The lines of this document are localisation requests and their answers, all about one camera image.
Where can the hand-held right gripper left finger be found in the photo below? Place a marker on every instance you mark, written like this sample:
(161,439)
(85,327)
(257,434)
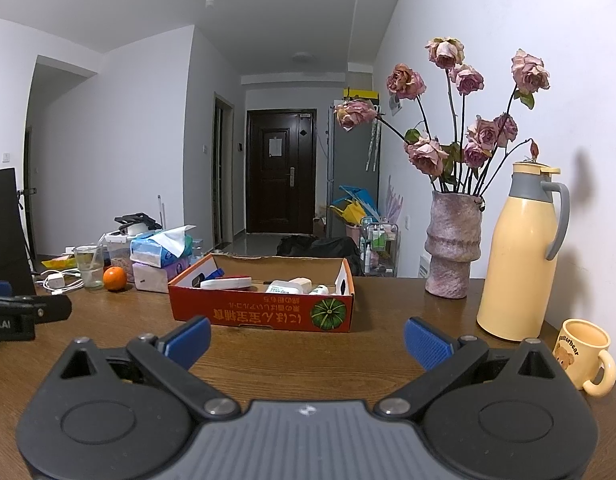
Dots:
(190,342)

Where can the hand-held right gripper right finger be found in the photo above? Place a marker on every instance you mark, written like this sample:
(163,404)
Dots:
(425,345)

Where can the white and red case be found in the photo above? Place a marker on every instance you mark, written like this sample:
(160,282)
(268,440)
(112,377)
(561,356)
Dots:
(225,283)

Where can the blue item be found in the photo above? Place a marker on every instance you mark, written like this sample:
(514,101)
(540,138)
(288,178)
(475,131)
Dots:
(215,274)

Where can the orange cardboard box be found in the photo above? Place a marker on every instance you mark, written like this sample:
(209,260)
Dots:
(258,312)

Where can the white charger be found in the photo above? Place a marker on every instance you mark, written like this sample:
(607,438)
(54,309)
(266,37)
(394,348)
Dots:
(56,281)

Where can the yellow packet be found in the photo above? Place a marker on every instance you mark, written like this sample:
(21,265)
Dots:
(58,261)

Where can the clear drinking glass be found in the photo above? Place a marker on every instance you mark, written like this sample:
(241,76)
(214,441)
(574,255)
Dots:
(90,270)

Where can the black panel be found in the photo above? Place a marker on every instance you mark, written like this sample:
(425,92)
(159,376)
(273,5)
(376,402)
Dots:
(5,230)

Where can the clear drinking straw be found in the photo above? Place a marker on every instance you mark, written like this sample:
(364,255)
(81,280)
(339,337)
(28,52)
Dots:
(94,257)

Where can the orange fruit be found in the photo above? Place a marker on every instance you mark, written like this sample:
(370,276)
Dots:
(114,279)

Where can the purple tissue pack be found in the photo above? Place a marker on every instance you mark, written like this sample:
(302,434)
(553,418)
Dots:
(155,277)

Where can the clear plastic grain container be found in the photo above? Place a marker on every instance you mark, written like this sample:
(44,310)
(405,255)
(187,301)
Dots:
(119,260)

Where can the blue tissue pack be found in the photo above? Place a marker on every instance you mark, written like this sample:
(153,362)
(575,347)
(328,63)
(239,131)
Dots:
(153,252)

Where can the pink textured vase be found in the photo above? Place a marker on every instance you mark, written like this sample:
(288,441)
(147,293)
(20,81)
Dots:
(452,245)

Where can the metal rolling cart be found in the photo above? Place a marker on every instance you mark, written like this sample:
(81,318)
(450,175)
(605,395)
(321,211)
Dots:
(380,245)

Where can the black folded stand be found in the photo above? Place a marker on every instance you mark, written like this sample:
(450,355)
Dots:
(138,220)

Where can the white and yellow container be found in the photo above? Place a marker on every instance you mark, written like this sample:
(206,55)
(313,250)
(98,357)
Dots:
(300,285)

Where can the yellow thermos jug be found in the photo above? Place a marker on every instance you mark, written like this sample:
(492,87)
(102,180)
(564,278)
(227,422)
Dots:
(517,260)

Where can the pink bucket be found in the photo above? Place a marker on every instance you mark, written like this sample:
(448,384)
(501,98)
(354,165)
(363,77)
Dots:
(353,232)

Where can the black bag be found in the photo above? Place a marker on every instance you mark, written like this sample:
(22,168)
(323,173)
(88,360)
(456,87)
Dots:
(318,250)

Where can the yellow bag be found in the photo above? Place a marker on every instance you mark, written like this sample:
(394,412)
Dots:
(350,212)

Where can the yellow bear mug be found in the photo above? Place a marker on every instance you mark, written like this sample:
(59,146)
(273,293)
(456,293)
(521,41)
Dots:
(580,355)

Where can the brown cardboard carton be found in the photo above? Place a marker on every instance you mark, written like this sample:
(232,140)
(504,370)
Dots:
(320,222)

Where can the blue bag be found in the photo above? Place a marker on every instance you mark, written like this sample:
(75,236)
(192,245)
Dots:
(355,195)

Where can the dark side door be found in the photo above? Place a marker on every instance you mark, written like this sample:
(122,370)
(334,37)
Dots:
(220,175)

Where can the dark brown entrance door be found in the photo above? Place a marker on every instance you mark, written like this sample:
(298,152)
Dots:
(280,185)

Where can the bunch of dried roses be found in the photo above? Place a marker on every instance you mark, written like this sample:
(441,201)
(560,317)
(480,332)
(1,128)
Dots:
(427,155)

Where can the grey refrigerator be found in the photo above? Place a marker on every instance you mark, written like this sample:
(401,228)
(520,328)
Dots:
(350,160)

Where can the white hanging umbrellas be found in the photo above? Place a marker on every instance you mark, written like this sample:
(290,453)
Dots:
(375,147)

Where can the white electric panel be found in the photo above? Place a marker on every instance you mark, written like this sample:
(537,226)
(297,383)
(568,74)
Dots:
(396,105)

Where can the yellow and black box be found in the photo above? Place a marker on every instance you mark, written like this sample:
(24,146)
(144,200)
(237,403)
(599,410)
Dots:
(360,94)

